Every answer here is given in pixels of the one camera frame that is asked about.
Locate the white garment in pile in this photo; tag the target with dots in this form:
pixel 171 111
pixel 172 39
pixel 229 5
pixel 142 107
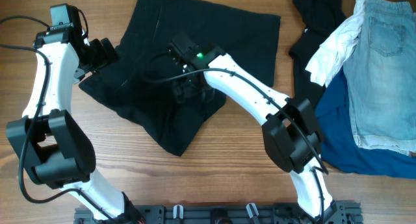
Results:
pixel 337 48

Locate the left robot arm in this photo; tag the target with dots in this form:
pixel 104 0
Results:
pixel 52 148

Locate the black shorts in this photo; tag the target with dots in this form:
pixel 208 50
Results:
pixel 145 85

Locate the light blue denim shorts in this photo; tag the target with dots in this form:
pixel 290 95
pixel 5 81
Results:
pixel 380 76

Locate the black garment in pile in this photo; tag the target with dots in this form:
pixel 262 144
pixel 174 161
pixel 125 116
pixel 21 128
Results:
pixel 321 18

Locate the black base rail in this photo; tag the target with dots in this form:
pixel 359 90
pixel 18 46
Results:
pixel 340 212

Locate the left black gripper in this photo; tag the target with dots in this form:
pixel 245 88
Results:
pixel 104 58

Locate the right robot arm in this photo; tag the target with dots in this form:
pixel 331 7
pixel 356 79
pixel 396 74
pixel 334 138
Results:
pixel 291 133

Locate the blue garment in pile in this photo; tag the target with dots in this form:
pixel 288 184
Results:
pixel 339 148

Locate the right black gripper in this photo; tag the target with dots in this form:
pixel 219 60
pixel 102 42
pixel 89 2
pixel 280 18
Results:
pixel 187 88

